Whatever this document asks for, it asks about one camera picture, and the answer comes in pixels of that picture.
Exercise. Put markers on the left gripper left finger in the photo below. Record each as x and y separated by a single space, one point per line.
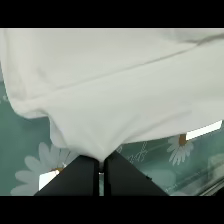
75 180

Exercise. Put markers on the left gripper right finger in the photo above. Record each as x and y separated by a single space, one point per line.
128 180

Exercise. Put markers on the white T-shirt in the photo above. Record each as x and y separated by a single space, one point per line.
113 86

